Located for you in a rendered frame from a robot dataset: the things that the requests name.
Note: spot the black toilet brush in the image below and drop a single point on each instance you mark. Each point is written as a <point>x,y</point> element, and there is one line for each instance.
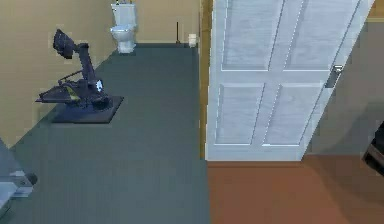
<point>177,33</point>

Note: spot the white panelled room door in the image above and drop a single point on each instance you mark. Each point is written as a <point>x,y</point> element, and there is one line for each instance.
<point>266,83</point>

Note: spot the dark wooden furniture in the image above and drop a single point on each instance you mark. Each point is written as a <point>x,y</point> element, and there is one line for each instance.
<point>376,150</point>

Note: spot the grey wheeled furniture corner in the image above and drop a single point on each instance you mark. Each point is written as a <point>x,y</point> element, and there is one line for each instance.
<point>13,180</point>

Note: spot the black exercise machine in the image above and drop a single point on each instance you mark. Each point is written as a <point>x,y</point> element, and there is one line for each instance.
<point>83,90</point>

